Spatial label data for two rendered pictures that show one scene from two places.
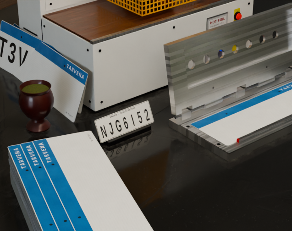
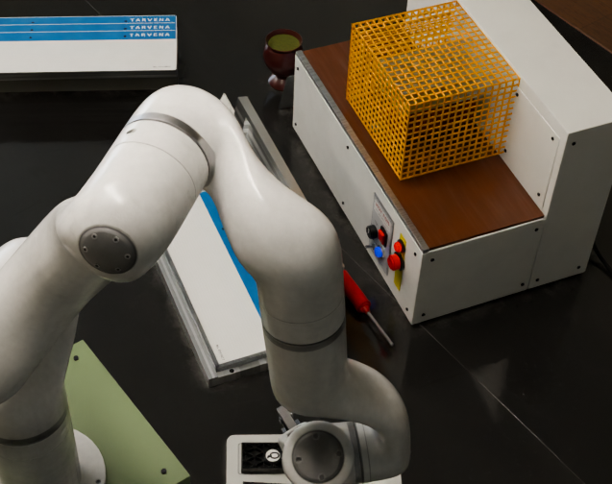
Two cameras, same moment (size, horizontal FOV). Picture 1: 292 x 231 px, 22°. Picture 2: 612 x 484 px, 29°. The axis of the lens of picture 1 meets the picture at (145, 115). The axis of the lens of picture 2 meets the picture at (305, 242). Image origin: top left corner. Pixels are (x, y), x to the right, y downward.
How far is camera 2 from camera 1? 2.80 m
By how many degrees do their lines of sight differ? 78
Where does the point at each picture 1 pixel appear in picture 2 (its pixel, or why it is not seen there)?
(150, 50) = (330, 137)
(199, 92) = not seen: hidden behind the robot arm
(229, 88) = not seen: hidden behind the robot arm
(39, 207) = (61, 20)
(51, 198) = (70, 27)
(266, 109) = (216, 271)
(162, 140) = not seen: hidden behind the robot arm
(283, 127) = (161, 269)
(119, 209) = (26, 60)
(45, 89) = (281, 50)
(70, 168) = (110, 44)
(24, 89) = (289, 36)
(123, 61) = (311, 111)
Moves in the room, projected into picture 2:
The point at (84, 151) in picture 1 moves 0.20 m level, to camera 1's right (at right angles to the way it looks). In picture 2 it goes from (136, 58) to (96, 120)
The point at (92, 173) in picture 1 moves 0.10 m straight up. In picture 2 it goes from (94, 57) to (89, 15)
